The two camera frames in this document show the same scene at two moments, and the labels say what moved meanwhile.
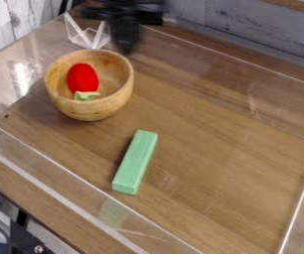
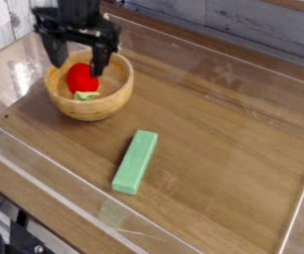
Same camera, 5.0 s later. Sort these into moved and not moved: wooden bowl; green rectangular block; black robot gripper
Moved: black robot gripper
Not moved: wooden bowl; green rectangular block
